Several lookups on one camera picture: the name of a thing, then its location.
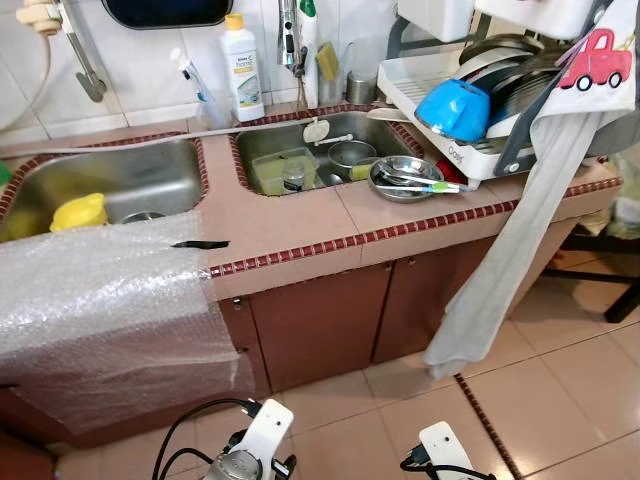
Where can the large steel sink basin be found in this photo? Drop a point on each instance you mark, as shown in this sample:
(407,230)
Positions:
(130,175)

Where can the wide white plastic box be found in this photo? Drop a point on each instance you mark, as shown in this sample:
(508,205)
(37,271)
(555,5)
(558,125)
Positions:
(535,15)

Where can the yellow green sponge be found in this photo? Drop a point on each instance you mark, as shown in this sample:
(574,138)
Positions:
(328,62)

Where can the cream wall tap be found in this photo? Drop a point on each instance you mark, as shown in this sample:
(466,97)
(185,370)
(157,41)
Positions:
(92,85)

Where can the small white spray bottle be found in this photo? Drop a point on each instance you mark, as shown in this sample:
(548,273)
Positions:
(203,105)

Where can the chrome kitchen faucet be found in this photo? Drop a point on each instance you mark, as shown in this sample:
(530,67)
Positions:
(290,40)

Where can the white dish rack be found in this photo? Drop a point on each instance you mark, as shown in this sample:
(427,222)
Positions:
(480,157)

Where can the small white plastic box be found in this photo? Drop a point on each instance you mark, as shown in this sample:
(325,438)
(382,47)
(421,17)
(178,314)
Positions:
(435,18)

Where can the clear bubble wrap sheet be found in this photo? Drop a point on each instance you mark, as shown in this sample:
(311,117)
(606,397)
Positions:
(100,300)

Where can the grey towel red truck print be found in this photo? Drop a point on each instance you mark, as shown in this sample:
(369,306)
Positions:
(520,230)

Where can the blue plastic bowl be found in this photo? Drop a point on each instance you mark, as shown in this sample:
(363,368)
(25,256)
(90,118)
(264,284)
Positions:
(455,108)

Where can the reddish brown cabinet door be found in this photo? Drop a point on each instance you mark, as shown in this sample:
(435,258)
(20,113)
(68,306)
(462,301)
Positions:
(430,300)
(255,370)
(320,325)

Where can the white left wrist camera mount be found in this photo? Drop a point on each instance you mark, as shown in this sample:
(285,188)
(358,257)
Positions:
(265,430)

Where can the grey round cover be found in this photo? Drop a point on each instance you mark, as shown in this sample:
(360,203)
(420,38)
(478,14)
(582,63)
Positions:
(620,135)

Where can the black rounded wall panel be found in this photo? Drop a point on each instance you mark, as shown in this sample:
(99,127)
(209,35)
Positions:
(165,12)

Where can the small glass jar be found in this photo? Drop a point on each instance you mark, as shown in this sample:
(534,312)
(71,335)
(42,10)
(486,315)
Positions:
(294,178)

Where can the clear plastic bag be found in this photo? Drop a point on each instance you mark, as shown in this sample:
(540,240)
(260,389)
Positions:
(628,195)

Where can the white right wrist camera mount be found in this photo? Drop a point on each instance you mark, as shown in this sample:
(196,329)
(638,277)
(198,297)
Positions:
(447,450)

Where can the cluttered steel sink basin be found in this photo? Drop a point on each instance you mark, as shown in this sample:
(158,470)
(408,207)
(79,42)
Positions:
(260,138)

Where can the small steel cup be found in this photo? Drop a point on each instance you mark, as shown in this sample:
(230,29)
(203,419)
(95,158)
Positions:
(361,88)

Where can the green plastic container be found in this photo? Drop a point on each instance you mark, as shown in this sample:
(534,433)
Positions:
(268,175)

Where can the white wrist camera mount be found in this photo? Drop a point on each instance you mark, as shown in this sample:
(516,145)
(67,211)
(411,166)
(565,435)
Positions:
(265,430)
(447,450)

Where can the white round sink strainer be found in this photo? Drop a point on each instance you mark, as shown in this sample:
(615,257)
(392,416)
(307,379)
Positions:
(316,130)

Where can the white detergent bottle yellow cap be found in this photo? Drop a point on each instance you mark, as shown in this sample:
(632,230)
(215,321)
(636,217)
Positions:
(243,80)

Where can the small steel pot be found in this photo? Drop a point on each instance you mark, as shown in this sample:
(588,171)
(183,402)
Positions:
(350,155)

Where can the black metal table frame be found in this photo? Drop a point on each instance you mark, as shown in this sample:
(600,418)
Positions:
(625,300)

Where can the shallow steel bowl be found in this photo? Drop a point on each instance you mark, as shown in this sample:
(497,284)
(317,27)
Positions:
(400,170)

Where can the dark dinner plate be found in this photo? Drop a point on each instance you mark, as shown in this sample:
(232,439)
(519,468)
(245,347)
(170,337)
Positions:
(520,85)

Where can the black tape strip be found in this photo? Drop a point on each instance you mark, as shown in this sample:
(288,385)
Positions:
(200,244)

